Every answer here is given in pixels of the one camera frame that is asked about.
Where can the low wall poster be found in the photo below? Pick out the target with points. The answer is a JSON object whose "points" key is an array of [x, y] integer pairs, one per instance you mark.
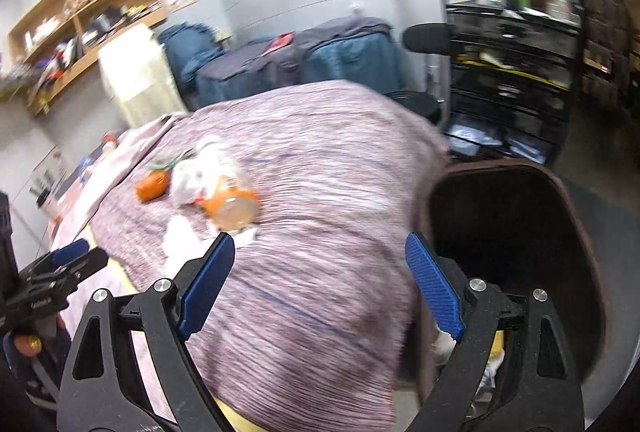
{"points": [[50, 169]]}

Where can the white tumbler with black lid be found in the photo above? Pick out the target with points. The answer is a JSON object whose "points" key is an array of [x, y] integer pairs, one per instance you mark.
{"points": [[44, 204]]}

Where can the blue packet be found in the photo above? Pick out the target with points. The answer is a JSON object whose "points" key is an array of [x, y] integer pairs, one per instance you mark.
{"points": [[472, 131]]}

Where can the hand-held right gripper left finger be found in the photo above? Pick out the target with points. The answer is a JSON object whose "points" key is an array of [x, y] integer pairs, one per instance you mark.
{"points": [[207, 282]]}

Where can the wooden wall cubby shelf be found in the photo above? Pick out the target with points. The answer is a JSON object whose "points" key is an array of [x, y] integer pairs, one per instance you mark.
{"points": [[90, 56]]}

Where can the brown plastic bin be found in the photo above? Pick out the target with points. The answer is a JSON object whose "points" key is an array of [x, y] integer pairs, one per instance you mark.
{"points": [[505, 222]]}

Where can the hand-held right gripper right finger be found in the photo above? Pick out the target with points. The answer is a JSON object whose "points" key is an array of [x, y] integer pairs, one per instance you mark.
{"points": [[435, 282]]}

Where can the massage bed with grey cover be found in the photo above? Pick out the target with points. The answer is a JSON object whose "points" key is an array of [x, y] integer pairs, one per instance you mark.
{"points": [[320, 56]]}

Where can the blue cloth pile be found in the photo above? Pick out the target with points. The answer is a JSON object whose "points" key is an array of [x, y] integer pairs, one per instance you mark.
{"points": [[187, 51]]}

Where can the pale yellow towel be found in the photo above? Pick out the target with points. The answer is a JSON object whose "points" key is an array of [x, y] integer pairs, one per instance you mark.
{"points": [[140, 76]]}

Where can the clear plastic wrapper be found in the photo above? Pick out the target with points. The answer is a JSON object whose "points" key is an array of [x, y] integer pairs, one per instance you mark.
{"points": [[187, 182]]}

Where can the brown paper cup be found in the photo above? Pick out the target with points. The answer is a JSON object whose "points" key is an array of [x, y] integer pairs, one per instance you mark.
{"points": [[110, 142]]}

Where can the red cloth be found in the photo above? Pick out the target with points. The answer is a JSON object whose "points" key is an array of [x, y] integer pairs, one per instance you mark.
{"points": [[277, 44]]}

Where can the black stool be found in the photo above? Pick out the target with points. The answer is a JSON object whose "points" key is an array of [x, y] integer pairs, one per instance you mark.
{"points": [[427, 39]]}

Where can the black mesh cart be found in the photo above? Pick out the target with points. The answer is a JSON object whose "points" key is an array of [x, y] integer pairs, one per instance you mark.
{"points": [[515, 76]]}

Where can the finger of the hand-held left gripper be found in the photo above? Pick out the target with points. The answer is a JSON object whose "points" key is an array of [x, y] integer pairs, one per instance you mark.
{"points": [[87, 264], [70, 251]]}

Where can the orange drink bottle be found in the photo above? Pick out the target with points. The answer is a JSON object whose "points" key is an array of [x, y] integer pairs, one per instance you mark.
{"points": [[227, 204]]}

